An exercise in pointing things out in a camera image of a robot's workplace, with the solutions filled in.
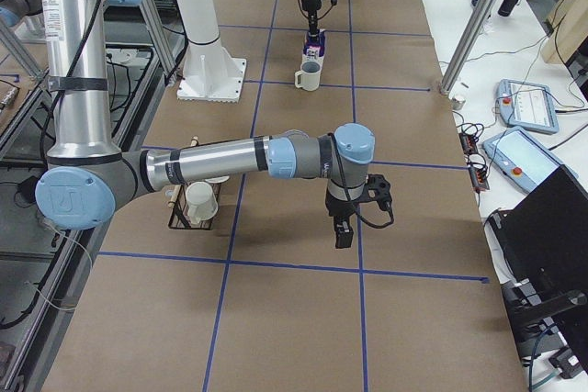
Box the teach pendant near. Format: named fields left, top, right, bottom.
left=481, top=126, right=565, bottom=194

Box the white mug on rack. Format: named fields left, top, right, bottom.
left=185, top=182, right=218, bottom=225
left=204, top=175, right=230, bottom=185

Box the white mug grey interior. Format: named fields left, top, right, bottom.
left=294, top=61, right=322, bottom=92

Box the white mug on rack lower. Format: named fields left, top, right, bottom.
left=185, top=182, right=218, bottom=225

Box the white camera pole base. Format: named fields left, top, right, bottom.
left=177, top=0, right=247, bottom=102

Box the teach pendant far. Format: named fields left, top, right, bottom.
left=496, top=79, right=560, bottom=134

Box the aluminium frame post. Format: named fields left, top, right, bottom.
left=439, top=0, right=496, bottom=95

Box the milk carton blue white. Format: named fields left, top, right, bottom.
left=301, top=29, right=326, bottom=67

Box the black power strip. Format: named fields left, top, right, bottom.
left=458, top=132, right=490, bottom=194

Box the white mug on rack upper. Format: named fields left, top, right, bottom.
left=204, top=175, right=230, bottom=185

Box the teach pendant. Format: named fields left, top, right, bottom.
left=481, top=126, right=565, bottom=194
left=496, top=79, right=560, bottom=134

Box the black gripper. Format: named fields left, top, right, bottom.
left=325, top=189, right=361, bottom=250
left=300, top=0, right=322, bottom=39

